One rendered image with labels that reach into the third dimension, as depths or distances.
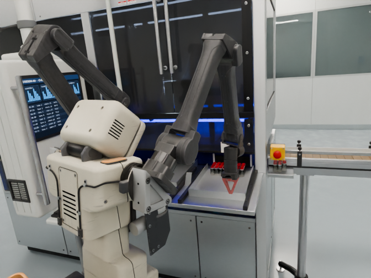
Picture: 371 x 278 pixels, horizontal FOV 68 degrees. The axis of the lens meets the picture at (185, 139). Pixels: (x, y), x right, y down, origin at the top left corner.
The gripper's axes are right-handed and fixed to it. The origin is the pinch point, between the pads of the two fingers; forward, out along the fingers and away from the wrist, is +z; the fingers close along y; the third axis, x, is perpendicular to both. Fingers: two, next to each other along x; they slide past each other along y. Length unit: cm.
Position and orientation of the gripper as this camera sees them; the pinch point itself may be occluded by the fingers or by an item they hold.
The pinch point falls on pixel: (230, 192)
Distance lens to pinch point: 124.4
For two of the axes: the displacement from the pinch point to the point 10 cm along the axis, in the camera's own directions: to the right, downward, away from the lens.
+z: 0.2, 10.0, 0.9
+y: 3.4, -1.0, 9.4
